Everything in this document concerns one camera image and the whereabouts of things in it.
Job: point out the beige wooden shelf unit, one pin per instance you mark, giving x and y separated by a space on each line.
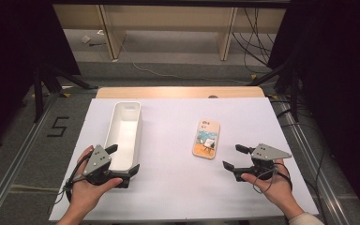
168 18

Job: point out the small white floor object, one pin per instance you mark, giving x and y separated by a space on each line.
86 39

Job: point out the person's left hand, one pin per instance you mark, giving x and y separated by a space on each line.
84 193

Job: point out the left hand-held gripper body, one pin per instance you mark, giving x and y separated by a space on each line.
97 159

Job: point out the black metal stand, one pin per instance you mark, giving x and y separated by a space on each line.
38 93
294 93

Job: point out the white table cover sheet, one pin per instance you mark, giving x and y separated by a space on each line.
175 187

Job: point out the aluminium floor rail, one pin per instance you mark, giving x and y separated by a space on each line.
312 165
15 165

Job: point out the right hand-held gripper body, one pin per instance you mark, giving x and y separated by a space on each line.
267 153

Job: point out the white plastic storage box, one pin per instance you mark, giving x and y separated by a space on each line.
123 137

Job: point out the dark table grommet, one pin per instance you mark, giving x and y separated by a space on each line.
212 97

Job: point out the person's right hand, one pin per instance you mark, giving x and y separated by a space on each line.
278 190

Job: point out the yellow tape piece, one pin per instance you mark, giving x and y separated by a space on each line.
254 76
66 95

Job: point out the dark curtain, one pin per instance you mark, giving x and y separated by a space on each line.
18 47
340 62

